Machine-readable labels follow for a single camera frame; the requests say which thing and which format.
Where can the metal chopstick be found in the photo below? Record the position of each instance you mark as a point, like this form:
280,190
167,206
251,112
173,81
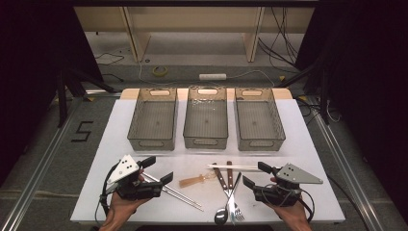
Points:
183,195
186,202

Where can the yellow tape roll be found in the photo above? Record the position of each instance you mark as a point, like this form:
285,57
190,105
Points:
159,71

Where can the person's right hand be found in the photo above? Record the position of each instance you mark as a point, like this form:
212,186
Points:
295,215

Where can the grey translucent plastic bin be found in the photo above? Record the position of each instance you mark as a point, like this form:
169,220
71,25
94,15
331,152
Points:
258,120
206,120
154,120

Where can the black metal stand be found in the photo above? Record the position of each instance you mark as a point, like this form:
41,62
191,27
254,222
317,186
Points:
324,96
62,96

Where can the white power strip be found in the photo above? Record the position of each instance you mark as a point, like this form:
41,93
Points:
212,76

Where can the white chopstick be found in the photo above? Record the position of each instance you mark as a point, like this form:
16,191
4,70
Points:
237,168
231,166

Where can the metal floor rail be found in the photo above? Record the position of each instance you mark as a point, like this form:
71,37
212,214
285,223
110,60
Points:
38,179
340,160

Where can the person's left hand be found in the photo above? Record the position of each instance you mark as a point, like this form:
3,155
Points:
120,208

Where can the white table mat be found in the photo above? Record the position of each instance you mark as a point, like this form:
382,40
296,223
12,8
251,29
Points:
109,147

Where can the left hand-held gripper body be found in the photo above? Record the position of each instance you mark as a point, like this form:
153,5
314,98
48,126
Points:
126,168

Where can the black curtain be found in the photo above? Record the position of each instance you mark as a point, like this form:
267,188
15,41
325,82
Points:
29,64
369,80

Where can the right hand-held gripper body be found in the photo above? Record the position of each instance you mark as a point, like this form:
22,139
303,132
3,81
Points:
295,174

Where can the wooden shelf unit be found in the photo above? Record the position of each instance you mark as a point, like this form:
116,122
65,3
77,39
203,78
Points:
192,19

